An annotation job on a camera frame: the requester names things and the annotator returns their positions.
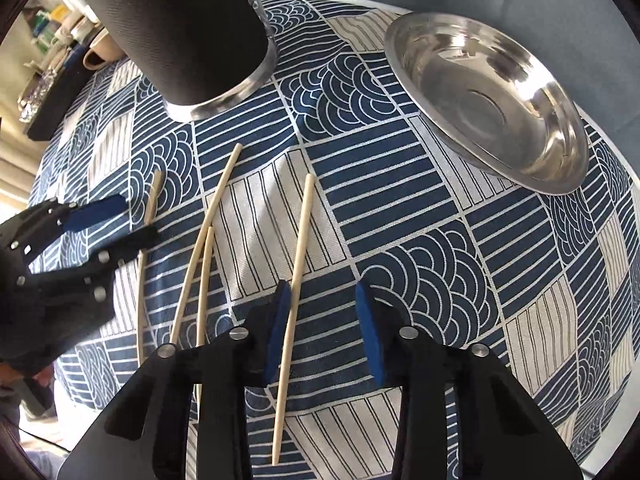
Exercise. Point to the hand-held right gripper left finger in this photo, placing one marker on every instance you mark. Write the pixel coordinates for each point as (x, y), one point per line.
(277, 330)

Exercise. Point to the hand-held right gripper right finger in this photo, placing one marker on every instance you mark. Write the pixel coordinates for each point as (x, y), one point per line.
(375, 335)

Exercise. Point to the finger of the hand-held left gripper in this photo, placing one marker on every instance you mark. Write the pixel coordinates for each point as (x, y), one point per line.
(95, 212)
(135, 245)

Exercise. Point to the light wooden chopstick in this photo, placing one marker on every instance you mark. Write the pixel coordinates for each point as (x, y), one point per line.
(204, 280)
(219, 195)
(301, 240)
(156, 195)

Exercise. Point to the black cylindrical utensil holder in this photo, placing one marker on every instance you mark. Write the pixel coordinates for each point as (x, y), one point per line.
(185, 25)

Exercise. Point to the black side shelf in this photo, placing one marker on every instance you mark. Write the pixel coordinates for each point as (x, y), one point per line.
(55, 105)

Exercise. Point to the blue white patterned tablecloth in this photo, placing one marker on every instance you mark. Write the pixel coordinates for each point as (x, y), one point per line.
(400, 210)

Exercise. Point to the crumpled silver foil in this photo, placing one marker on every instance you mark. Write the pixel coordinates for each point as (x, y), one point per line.
(36, 97)

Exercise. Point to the beige ceramic mug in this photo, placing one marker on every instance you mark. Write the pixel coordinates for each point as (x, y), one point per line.
(97, 52)

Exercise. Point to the white mug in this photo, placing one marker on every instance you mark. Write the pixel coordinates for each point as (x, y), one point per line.
(79, 25)

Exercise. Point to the green carton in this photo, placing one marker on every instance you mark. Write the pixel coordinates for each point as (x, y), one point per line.
(49, 27)

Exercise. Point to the stainless steel dish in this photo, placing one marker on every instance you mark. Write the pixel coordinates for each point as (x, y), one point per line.
(480, 95)

